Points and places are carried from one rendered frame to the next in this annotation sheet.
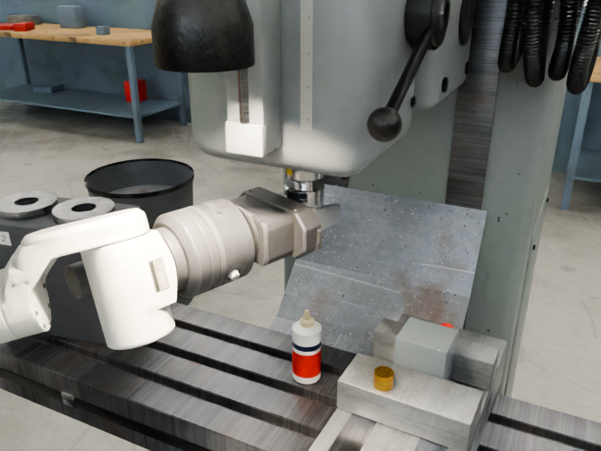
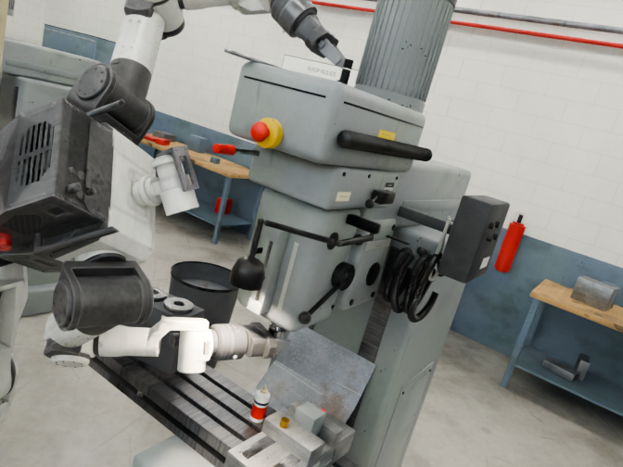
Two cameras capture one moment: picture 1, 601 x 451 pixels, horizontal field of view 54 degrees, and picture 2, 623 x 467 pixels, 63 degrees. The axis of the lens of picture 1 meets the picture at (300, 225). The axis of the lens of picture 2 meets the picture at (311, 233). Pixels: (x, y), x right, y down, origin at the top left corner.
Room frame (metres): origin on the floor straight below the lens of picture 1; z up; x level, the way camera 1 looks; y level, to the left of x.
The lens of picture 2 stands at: (-0.58, -0.12, 1.83)
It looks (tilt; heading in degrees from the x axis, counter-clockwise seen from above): 13 degrees down; 5
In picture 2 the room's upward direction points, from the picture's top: 15 degrees clockwise
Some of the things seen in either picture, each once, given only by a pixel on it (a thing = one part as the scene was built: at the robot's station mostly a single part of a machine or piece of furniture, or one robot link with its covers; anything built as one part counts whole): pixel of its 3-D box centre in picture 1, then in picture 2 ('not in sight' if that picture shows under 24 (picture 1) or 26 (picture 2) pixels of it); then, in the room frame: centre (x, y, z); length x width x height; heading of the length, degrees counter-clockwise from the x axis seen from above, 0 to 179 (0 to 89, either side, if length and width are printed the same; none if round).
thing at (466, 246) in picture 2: not in sight; (476, 237); (0.77, -0.44, 1.62); 0.20 x 0.09 x 0.21; 154
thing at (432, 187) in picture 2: not in sight; (398, 186); (1.10, -0.22, 1.66); 0.80 x 0.23 x 0.20; 154
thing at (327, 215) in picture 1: (322, 219); (280, 345); (0.62, -0.03, 1.23); 0.06 x 0.02 x 0.03; 133
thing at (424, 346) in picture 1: (425, 354); (308, 420); (0.58, -0.15, 1.08); 0.06 x 0.05 x 0.06; 62
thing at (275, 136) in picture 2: not in sight; (268, 132); (0.44, 0.10, 1.76); 0.06 x 0.02 x 0.06; 64
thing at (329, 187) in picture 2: not in sight; (327, 176); (0.68, -0.02, 1.68); 0.34 x 0.24 x 0.10; 154
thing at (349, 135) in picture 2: not in sight; (390, 147); (0.61, -0.15, 1.79); 0.45 x 0.04 x 0.04; 154
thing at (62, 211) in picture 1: (65, 262); (159, 326); (0.84, 0.37, 1.07); 0.22 x 0.12 x 0.20; 75
